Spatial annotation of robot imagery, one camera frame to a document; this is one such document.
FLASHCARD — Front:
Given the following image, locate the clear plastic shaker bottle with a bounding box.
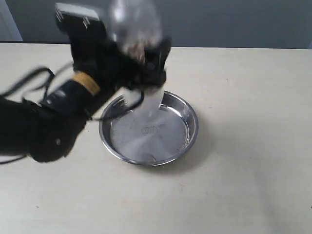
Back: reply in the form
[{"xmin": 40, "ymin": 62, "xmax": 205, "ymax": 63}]
[{"xmin": 109, "ymin": 0, "xmax": 164, "ymax": 118}]

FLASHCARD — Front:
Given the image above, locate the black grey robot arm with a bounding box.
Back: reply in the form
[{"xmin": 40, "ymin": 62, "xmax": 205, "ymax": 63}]
[{"xmin": 0, "ymin": 36, "xmax": 172, "ymax": 163}]

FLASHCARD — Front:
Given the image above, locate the black cable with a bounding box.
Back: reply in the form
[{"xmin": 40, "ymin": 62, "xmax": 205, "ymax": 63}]
[{"xmin": 0, "ymin": 62, "xmax": 144, "ymax": 165}]

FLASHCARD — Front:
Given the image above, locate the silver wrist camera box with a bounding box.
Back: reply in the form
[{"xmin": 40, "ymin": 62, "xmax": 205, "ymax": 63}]
[{"xmin": 55, "ymin": 2, "xmax": 107, "ymax": 41}]

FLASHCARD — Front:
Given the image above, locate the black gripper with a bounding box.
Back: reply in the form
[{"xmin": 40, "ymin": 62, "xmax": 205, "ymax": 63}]
[{"xmin": 39, "ymin": 37, "xmax": 172, "ymax": 117}]

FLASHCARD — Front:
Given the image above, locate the round steel tray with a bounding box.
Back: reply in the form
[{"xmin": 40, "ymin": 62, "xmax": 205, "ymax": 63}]
[{"xmin": 99, "ymin": 91, "xmax": 199, "ymax": 167}]

